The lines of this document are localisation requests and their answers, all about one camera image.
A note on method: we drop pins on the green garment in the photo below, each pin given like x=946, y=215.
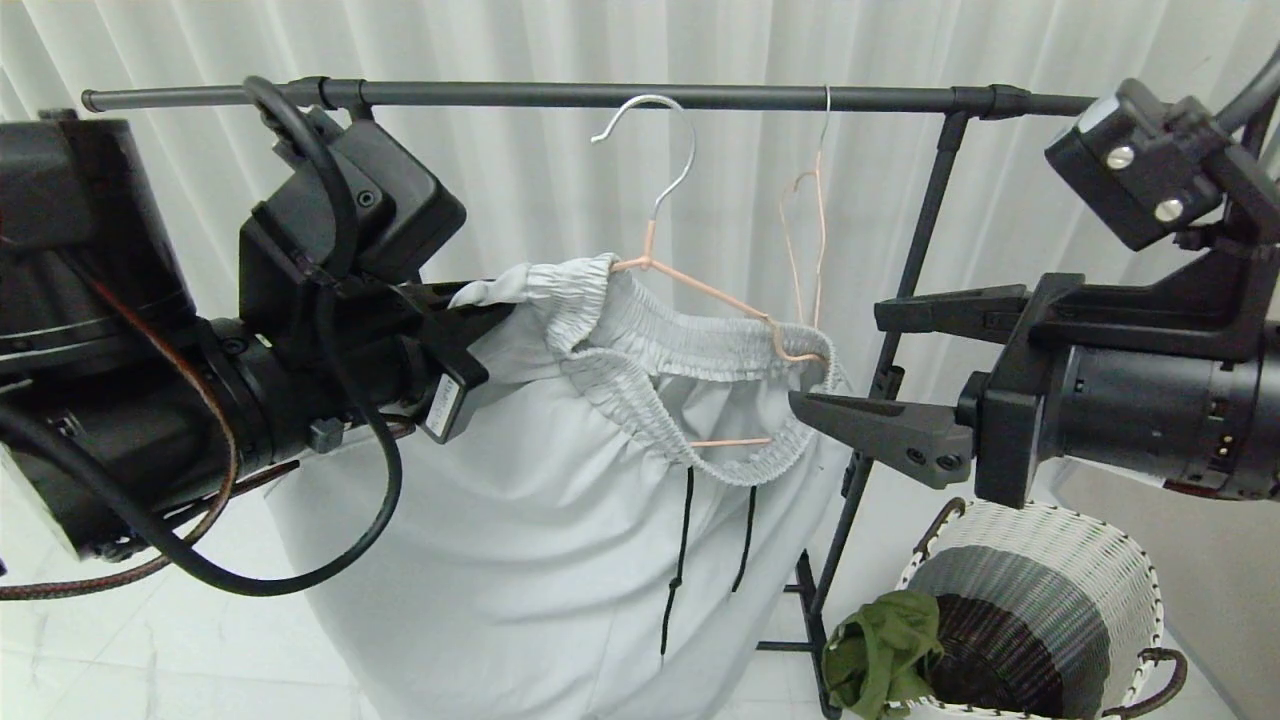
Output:
x=880, y=650

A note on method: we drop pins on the white laundry basket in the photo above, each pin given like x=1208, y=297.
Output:
x=1040, y=620

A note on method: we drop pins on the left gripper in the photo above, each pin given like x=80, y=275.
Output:
x=330, y=400

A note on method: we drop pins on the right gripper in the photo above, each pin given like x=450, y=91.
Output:
x=1150, y=420

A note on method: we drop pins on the pale grey shorts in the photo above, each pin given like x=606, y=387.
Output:
x=520, y=560

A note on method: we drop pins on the pink clothes hanger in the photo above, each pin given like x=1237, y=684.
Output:
x=650, y=240
x=820, y=200

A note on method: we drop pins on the black clothes rack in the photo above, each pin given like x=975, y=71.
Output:
x=600, y=96

